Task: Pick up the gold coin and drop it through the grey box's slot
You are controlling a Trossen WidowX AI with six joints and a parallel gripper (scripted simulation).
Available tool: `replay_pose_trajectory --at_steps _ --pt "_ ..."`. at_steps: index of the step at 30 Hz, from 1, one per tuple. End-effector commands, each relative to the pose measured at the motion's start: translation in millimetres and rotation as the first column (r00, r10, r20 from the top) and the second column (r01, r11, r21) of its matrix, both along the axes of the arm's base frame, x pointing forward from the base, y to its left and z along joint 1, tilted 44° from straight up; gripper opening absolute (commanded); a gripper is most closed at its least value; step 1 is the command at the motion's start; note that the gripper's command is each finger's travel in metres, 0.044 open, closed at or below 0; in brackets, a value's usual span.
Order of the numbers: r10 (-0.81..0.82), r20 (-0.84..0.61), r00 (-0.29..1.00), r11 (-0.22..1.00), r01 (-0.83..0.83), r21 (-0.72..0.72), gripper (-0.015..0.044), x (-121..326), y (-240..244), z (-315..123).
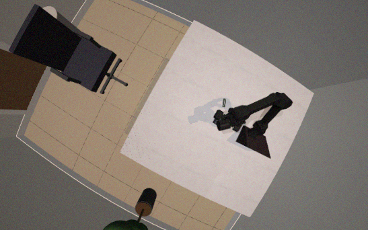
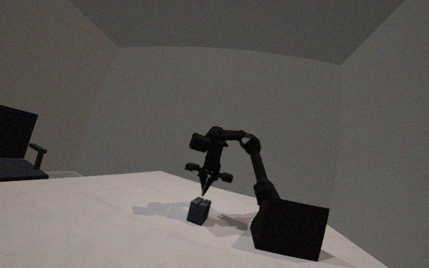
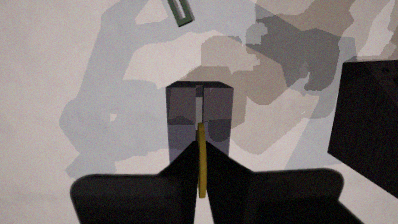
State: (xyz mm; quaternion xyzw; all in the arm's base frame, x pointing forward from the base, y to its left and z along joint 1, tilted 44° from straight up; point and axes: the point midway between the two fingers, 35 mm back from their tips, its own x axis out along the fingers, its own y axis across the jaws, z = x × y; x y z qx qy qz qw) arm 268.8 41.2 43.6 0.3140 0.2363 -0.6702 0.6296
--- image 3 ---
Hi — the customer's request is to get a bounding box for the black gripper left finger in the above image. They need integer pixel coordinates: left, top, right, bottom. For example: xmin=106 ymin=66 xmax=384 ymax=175
xmin=70 ymin=141 xmax=199 ymax=224

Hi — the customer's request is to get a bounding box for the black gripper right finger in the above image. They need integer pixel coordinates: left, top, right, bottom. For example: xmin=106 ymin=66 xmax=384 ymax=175
xmin=206 ymin=141 xmax=345 ymax=224

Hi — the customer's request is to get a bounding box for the dark green coin holder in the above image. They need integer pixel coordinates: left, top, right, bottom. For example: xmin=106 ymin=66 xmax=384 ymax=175
xmin=167 ymin=0 xmax=193 ymax=27

